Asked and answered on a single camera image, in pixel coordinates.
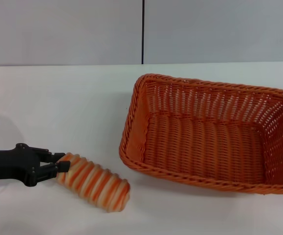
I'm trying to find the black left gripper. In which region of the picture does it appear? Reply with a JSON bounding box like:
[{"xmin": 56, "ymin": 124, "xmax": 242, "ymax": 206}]
[{"xmin": 0, "ymin": 143, "xmax": 71, "ymax": 188}]

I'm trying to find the orange white striped bread roll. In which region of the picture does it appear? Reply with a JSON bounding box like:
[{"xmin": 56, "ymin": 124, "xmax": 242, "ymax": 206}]
[{"xmin": 56, "ymin": 152, "xmax": 131, "ymax": 213}]

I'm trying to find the orange woven rectangular basket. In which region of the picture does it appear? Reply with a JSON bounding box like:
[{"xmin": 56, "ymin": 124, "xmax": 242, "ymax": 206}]
[{"xmin": 118, "ymin": 73, "xmax": 283, "ymax": 196}]

